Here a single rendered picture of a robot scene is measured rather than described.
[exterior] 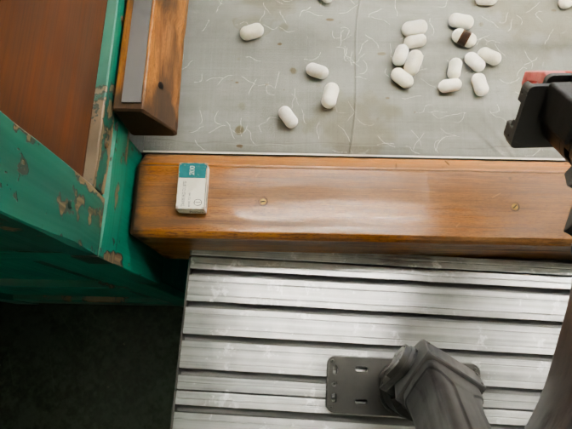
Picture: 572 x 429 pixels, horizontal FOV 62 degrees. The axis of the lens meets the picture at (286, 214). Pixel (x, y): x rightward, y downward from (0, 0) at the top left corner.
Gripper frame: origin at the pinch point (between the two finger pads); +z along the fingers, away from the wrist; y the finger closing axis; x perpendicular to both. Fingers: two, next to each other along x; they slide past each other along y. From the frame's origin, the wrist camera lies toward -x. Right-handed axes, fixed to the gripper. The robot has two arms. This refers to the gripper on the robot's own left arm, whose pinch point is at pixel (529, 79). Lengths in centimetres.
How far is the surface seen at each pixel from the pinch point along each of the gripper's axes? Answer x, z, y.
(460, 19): -1.0, 19.2, 1.5
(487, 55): 2.6, 14.6, -1.5
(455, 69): 3.8, 13.0, 3.2
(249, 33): 0.3, 18.9, 31.3
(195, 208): 13.8, -3.5, 38.1
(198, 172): 11.1, 0.2, 37.7
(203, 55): 3.1, 18.3, 37.9
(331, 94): 5.9, 10.5, 20.4
